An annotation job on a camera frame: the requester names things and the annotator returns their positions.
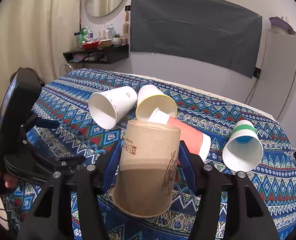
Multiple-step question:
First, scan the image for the green striped white paper cup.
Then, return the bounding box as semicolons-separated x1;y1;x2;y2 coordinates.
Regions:
222;120;263;172

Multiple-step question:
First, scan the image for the beige curtain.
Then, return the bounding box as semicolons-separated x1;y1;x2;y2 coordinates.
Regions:
0;0;81;105

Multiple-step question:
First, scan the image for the orange and white paper cup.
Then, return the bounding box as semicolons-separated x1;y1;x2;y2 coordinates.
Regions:
148;108;211;161

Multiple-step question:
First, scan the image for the yellow rimmed paper cup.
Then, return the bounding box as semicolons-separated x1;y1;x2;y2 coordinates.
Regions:
136;85;177;121

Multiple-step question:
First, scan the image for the person's left hand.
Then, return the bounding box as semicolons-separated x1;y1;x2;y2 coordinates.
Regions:
0;171;18;189

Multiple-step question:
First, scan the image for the blue patterned tablecloth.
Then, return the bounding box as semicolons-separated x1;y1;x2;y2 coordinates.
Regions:
1;69;296;239

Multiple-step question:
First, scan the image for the small potted plant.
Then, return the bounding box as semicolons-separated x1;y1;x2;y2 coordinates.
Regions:
113;34;121;46

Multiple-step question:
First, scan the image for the black wall shelf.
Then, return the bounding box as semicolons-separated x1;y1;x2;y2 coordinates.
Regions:
63;45;129;64

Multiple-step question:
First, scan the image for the white refrigerator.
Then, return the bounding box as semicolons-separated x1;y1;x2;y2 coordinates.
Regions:
246;30;296;148

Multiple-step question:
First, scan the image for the brown kraft paper cup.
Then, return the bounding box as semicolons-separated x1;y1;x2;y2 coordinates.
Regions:
112;120;181;218

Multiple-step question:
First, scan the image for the red bowl on shelf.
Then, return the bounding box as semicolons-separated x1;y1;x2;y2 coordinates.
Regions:
82;41;100;50

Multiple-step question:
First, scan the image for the purple bowl on fridge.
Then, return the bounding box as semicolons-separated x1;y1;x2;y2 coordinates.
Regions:
269;17;293;33

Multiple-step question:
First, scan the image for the green plastic bottle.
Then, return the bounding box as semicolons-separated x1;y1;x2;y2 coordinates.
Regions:
80;27;89;43

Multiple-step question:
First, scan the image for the beige bottle on shelf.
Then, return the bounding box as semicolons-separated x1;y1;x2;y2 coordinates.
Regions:
123;10;130;35

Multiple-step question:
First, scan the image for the black power cable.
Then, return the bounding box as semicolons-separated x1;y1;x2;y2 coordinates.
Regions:
244;76;260;106

